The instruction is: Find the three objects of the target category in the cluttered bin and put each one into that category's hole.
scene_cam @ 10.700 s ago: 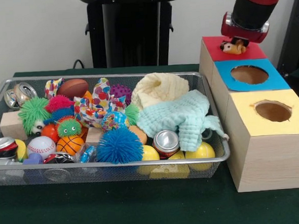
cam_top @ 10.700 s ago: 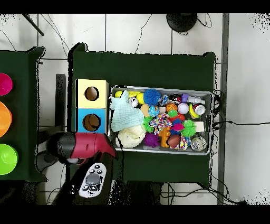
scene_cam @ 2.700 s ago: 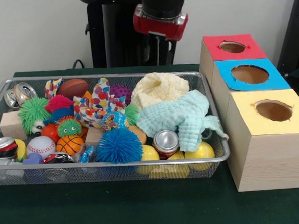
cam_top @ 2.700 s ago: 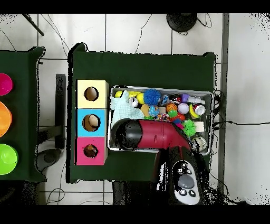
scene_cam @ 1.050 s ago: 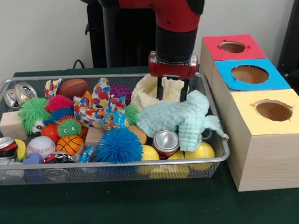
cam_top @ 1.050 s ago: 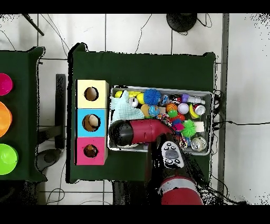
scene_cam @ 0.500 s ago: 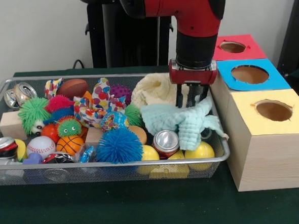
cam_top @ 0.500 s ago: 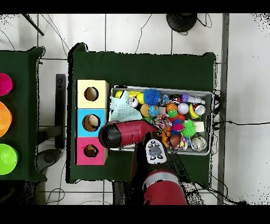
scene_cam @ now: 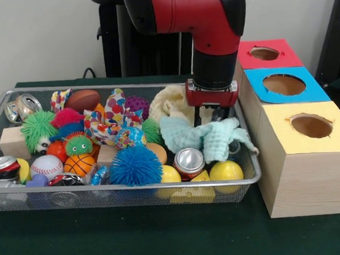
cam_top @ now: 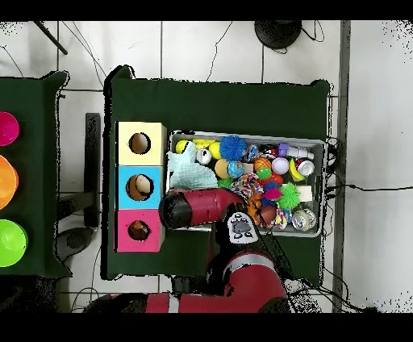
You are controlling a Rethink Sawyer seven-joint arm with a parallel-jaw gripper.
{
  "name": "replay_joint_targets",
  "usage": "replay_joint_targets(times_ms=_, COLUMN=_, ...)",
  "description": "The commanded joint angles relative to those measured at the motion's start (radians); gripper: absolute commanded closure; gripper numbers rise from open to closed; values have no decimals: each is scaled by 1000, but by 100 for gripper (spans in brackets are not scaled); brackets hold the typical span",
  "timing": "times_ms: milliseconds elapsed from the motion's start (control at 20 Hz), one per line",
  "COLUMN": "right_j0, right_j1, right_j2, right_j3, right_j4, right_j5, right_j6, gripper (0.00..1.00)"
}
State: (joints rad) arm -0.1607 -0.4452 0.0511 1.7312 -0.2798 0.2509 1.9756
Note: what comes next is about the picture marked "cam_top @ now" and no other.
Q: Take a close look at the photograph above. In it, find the green spiky ball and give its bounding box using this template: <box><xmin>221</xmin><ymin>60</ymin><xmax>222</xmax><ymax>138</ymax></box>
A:
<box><xmin>276</xmin><ymin>181</ymin><xmax>302</xmax><ymax>211</ymax></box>

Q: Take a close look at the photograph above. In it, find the pink bowl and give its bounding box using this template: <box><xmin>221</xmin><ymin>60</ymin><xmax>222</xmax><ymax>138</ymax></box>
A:
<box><xmin>0</xmin><ymin>111</ymin><xmax>21</xmax><ymax>147</ymax></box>

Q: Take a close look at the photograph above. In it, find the black round stand base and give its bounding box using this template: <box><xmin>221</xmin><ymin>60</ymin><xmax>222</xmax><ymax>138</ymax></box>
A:
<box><xmin>253</xmin><ymin>20</ymin><xmax>302</xmax><ymax>50</ymax></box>

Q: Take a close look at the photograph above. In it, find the silver mesh bin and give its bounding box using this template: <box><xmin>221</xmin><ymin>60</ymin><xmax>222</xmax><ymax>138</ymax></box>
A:
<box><xmin>163</xmin><ymin>129</ymin><xmax>327</xmax><ymax>238</ymax></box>

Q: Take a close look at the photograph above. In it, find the grey black stand foot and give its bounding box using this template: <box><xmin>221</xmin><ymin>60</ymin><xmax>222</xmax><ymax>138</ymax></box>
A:
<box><xmin>52</xmin><ymin>226</ymin><xmax>95</xmax><ymax>263</ymax></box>

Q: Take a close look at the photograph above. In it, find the black power cable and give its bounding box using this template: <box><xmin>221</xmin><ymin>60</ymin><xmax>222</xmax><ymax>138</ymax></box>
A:
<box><xmin>325</xmin><ymin>183</ymin><xmax>413</xmax><ymax>194</ymax></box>

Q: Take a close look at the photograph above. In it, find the thin black rod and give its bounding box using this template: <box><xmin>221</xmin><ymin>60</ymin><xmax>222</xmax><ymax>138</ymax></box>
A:
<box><xmin>33</xmin><ymin>20</ymin><xmax>69</xmax><ymax>56</ymax></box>

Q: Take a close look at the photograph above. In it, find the small brown football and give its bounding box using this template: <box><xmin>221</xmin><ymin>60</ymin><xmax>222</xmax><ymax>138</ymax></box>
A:
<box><xmin>259</xmin><ymin>205</ymin><xmax>277</xmax><ymax>226</ymax></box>

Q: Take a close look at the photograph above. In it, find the blue spiky ball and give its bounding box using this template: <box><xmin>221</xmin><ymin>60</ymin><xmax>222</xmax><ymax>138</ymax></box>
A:
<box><xmin>218</xmin><ymin>134</ymin><xmax>248</xmax><ymax>162</ymax></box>

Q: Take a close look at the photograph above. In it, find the rainbow spiky caterpillar toy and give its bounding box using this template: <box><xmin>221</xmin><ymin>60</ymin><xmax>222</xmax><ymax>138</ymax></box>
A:
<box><xmin>257</xmin><ymin>167</ymin><xmax>285</xmax><ymax>207</ymax></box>

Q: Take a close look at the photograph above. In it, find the orange bowl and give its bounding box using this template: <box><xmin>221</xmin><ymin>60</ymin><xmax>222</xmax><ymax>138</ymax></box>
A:
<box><xmin>0</xmin><ymin>154</ymin><xmax>19</xmax><ymax>211</ymax></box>

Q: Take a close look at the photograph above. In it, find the black upright panel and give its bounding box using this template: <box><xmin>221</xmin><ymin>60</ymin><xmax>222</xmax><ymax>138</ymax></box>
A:
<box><xmin>84</xmin><ymin>112</ymin><xmax>102</xmax><ymax>227</ymax></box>

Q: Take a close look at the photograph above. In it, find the small orange basketball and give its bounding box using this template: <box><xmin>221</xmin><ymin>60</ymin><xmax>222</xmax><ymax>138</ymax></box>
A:
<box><xmin>253</xmin><ymin>156</ymin><xmax>273</xmax><ymax>173</ymax></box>

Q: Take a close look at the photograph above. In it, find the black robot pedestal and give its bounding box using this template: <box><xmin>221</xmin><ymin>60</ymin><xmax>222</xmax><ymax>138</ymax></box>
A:
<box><xmin>170</xmin><ymin>275</ymin><xmax>211</xmax><ymax>294</ymax></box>

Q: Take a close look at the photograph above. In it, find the wooden box with three holes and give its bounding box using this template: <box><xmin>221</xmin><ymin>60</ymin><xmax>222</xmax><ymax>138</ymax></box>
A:
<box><xmin>115</xmin><ymin>121</ymin><xmax>168</xmax><ymax>253</ymax></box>

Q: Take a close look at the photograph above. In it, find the dark green table cloth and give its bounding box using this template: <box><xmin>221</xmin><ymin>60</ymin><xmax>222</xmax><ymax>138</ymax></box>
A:
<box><xmin>101</xmin><ymin>64</ymin><xmax>332</xmax><ymax>281</ymax></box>
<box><xmin>0</xmin><ymin>70</ymin><xmax>73</xmax><ymax>279</ymax></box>

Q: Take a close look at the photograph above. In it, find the small white baseball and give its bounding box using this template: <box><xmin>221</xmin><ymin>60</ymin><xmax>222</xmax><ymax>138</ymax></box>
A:
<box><xmin>271</xmin><ymin>156</ymin><xmax>290</xmax><ymax>176</ymax></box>

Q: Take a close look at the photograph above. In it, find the green bowl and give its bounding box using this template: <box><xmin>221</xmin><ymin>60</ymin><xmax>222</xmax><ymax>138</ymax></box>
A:
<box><xmin>0</xmin><ymin>219</ymin><xmax>29</xmax><ymax>268</ymax></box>

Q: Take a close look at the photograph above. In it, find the mint knitted cloth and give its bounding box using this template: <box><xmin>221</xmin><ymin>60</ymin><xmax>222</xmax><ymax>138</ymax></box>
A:
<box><xmin>166</xmin><ymin>141</ymin><xmax>219</xmax><ymax>190</ymax></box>

